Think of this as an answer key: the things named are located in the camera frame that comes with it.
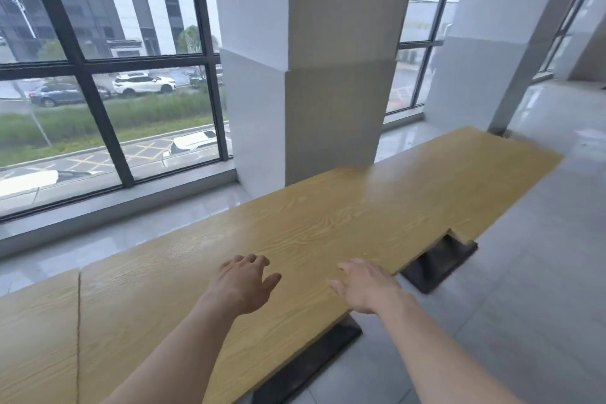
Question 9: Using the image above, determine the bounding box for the person's left hand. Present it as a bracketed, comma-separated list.
[210, 254, 283, 318]

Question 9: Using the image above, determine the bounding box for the person's right hand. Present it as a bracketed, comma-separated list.
[328, 258, 417, 316]

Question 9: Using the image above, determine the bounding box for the person's right forearm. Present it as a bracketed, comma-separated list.
[376, 296, 525, 404]

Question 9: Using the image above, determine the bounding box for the person's left forearm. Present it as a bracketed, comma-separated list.
[100, 288, 246, 404]

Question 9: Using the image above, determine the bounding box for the wooden table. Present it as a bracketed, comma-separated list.
[364, 126, 565, 295]
[0, 268, 81, 404]
[78, 164, 453, 404]

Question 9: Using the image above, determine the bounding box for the white car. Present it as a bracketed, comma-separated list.
[112, 72, 177, 97]
[160, 128, 233, 169]
[0, 169, 103, 203]

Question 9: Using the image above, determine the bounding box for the dark car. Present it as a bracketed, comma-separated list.
[188, 66, 223, 89]

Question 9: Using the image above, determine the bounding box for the black framed window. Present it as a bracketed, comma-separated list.
[384, 0, 463, 117]
[539, 0, 606, 83]
[0, 0, 233, 222]

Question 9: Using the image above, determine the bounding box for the grey car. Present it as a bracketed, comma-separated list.
[28, 81, 112, 109]

